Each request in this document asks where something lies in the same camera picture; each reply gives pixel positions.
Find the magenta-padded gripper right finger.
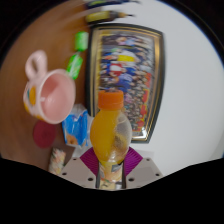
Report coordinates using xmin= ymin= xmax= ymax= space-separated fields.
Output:
xmin=122 ymin=146 xmax=164 ymax=190

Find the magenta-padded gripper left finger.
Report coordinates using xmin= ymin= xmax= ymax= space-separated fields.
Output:
xmin=60 ymin=147 xmax=102 ymax=190

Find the orange-capped juice bottle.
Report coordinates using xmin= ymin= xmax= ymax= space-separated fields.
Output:
xmin=89 ymin=89 xmax=133 ymax=191

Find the small patterned snack packet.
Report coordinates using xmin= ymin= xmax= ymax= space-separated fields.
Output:
xmin=48 ymin=147 xmax=67 ymax=176

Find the flat round red coaster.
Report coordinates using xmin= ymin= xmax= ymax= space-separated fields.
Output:
xmin=32 ymin=119 xmax=58 ymax=149

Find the pink patterned mug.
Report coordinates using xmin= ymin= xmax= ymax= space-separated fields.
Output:
xmin=22 ymin=49 xmax=77 ymax=125

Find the framed group picture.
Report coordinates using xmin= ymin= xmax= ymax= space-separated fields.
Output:
xmin=84 ymin=23 xmax=166 ymax=144

